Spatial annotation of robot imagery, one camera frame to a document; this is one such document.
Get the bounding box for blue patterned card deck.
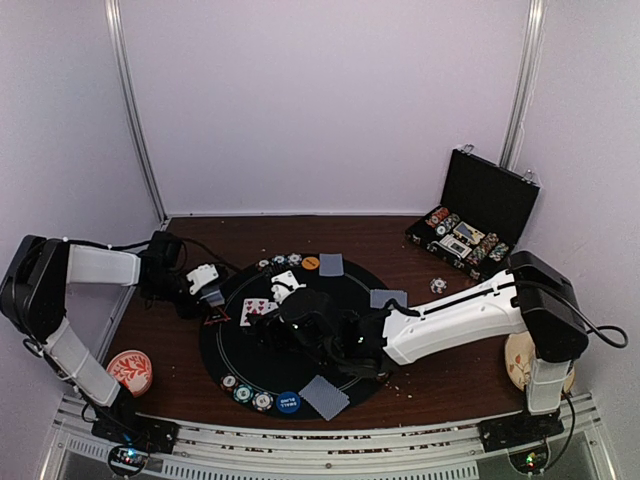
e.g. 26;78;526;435
204;288;226;307

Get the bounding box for red triangular all-in marker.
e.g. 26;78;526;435
203;309;230;326

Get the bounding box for card dealt to dealer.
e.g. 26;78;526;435
370;289;408;309

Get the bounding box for nine of hearts card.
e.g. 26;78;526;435
240;298;269;327

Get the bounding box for card dealt to small blind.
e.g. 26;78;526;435
298;375;350;421

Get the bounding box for card dealt to big blind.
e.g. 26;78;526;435
319;253;344;278

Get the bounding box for yellow big blind button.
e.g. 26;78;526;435
301;256;320;270

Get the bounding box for blue small blind button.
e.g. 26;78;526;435
275;391;301;415

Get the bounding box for ace of spades card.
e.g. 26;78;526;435
264;302;278;313

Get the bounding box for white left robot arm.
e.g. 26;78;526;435
1;231;229;444

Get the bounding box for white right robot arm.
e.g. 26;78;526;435
247;251;589;442

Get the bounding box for round black poker mat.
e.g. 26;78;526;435
199;256;389;421

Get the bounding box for red white patterned cup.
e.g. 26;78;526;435
106;350;153;397

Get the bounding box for blue white chip stack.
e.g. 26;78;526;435
429;278;448;295

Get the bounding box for red chip row in case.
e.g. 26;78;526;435
425;207;450;228

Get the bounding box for green chip row in case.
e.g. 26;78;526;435
435;213;460;237

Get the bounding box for card deck in case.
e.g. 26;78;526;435
439;221;486;259

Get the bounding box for round wooden coaster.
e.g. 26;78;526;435
504;332;576;396

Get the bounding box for right chip rows in case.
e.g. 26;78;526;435
466;232;510;266

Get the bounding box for black poker chip case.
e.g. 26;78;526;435
405;149;540;281

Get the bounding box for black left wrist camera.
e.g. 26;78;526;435
144;230;183;270

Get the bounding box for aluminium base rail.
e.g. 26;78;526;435
47;392;616;480

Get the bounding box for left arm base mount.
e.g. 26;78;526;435
87;389;179;479

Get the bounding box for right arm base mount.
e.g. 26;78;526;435
478;409;564;475

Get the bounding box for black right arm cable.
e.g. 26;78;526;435
509;279;629;474

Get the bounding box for aluminium frame post left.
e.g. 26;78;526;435
104;0;168;225

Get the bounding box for aluminium frame post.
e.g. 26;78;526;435
499;0;547;171
104;0;168;225

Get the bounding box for aluminium frame post right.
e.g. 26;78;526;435
499;0;547;171

